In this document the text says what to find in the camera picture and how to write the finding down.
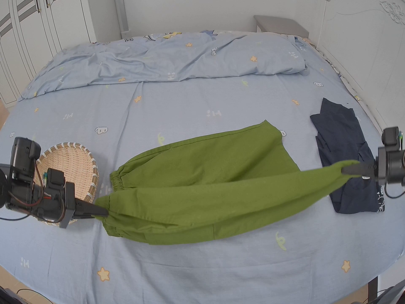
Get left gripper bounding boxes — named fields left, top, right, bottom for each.
left=32, top=182, right=76, bottom=229

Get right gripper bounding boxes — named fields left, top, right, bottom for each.
left=374, top=147, right=405, bottom=187

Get green shorts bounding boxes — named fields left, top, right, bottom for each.
left=95, top=120, right=361, bottom=245

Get round woven basket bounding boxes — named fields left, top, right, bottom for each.
left=35, top=142, right=99, bottom=225

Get dark blue T-shirt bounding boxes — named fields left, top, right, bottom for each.
left=309, top=98, right=388, bottom=214

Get white wardrobe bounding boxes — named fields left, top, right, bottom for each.
left=0, top=0, right=97, bottom=107

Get pale blue quilt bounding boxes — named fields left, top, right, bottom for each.
left=18, top=30, right=310, bottom=101

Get grey bedside table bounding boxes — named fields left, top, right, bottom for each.
left=253, top=15, right=309, bottom=39

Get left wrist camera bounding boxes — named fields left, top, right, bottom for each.
left=43, top=168, right=66, bottom=191

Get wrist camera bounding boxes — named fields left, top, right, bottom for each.
left=381, top=126, right=404, bottom=148
left=43, top=168, right=66, bottom=191

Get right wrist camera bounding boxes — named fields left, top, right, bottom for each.
left=381, top=126, right=404, bottom=148

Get black cable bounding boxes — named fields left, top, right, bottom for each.
left=384, top=182, right=405, bottom=199
left=0, top=212, right=33, bottom=222

